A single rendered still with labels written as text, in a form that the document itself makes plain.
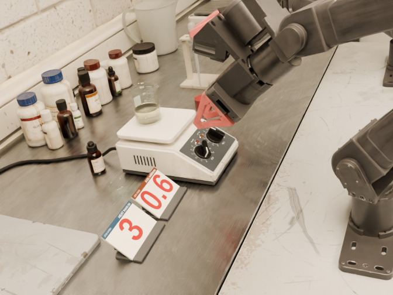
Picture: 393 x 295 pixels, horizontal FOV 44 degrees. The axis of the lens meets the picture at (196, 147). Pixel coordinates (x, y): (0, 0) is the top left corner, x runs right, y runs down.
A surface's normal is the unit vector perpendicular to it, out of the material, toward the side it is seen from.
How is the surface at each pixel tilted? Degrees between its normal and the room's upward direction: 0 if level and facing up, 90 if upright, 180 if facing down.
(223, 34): 50
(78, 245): 0
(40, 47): 90
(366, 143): 88
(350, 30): 89
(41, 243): 0
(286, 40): 90
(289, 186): 0
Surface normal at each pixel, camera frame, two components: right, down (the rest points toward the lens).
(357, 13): -0.64, 0.40
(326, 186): -0.14, -0.85
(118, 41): 0.91, 0.10
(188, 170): -0.40, 0.51
